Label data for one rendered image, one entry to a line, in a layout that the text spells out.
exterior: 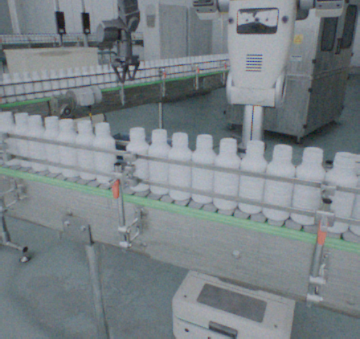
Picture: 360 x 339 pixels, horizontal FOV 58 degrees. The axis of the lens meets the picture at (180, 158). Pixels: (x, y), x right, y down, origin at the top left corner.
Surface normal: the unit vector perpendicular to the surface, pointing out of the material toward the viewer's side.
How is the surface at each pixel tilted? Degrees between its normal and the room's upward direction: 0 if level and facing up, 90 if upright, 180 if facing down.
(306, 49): 90
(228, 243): 90
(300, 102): 91
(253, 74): 90
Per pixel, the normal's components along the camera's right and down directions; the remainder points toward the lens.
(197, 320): -0.40, 0.33
